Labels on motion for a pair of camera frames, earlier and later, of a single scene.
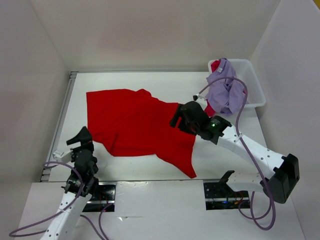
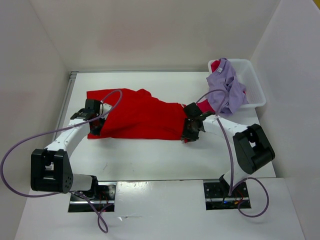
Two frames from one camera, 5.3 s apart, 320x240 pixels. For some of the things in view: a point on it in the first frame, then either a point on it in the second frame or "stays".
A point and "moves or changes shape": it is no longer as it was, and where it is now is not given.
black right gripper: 177,116 -> 189,132
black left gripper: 81,146 -> 95,127
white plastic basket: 245,69 stays
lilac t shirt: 225,95 stays
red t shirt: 131,122 moves or changes shape
